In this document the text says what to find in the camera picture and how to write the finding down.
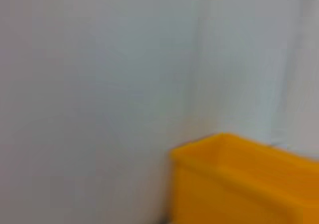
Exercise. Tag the yellow plastic bin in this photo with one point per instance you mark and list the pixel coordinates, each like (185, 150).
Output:
(236, 181)

